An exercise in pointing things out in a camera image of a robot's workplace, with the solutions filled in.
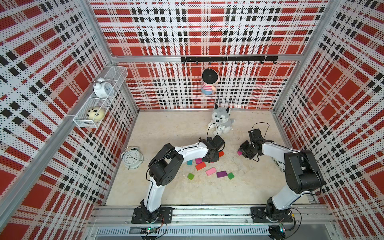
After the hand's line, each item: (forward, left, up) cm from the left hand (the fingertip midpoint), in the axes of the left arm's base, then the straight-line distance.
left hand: (214, 157), depth 93 cm
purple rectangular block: (-11, -3, 0) cm, 11 cm away
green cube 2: (-11, -9, -1) cm, 14 cm away
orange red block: (-5, +9, -1) cm, 10 cm away
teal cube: (-3, +16, -1) cm, 16 cm away
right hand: (+5, -17, +1) cm, 18 cm away
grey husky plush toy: (+20, -4, +16) cm, 26 cm away
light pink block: (-9, +3, -1) cm, 9 cm away
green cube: (-12, +15, 0) cm, 19 cm away
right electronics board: (-37, -28, +4) cm, 47 cm away
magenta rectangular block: (+2, -16, +2) cm, 16 cm away
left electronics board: (-38, +33, +1) cm, 50 cm away
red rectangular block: (+3, -4, -1) cm, 5 cm away
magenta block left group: (-3, +10, +1) cm, 11 cm away
